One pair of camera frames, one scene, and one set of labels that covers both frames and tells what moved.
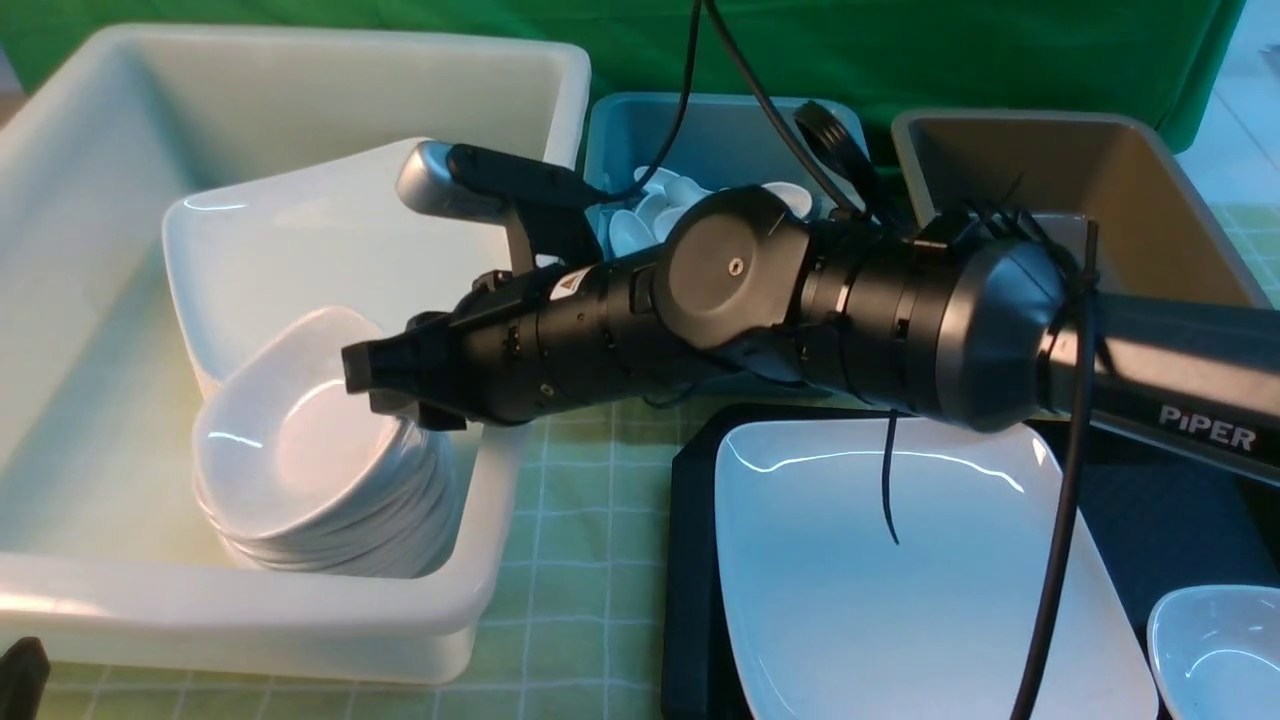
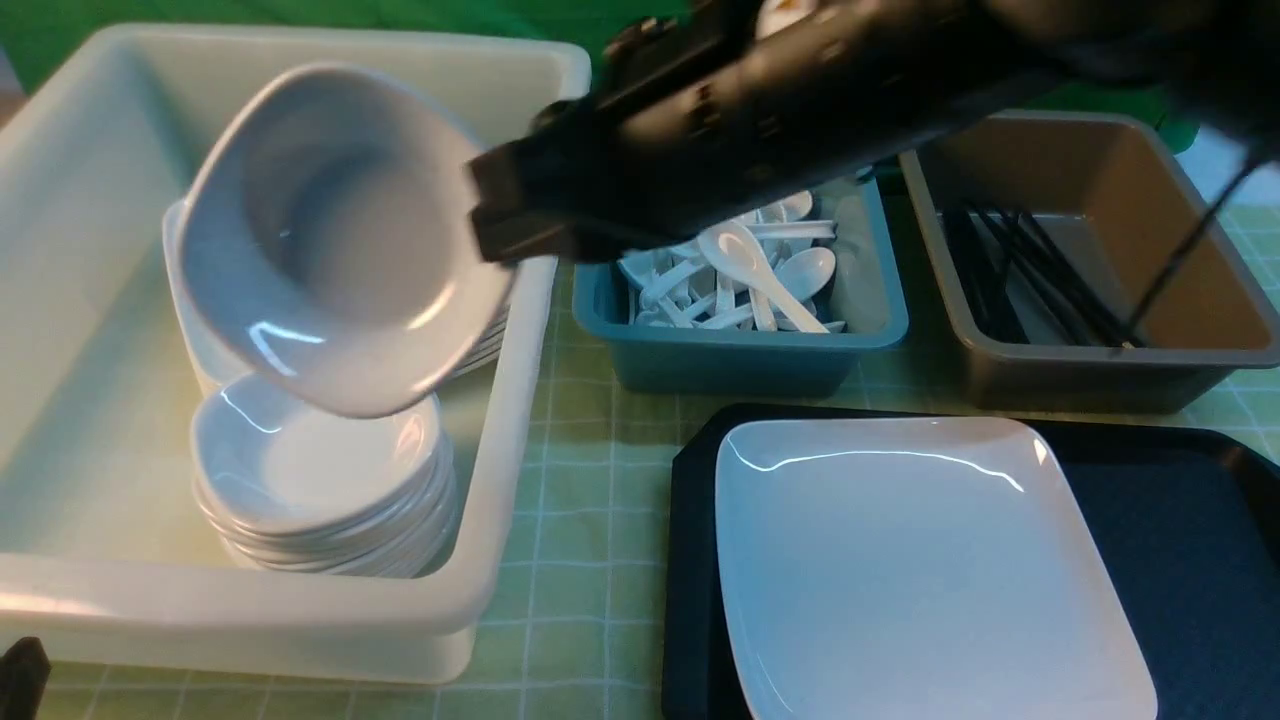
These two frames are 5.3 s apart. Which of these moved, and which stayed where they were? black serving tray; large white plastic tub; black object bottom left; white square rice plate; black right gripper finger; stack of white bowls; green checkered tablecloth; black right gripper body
Moved: black right gripper body; black right gripper finger
Stayed: stack of white bowls; large white plastic tub; black object bottom left; white square rice plate; green checkered tablecloth; black serving tray
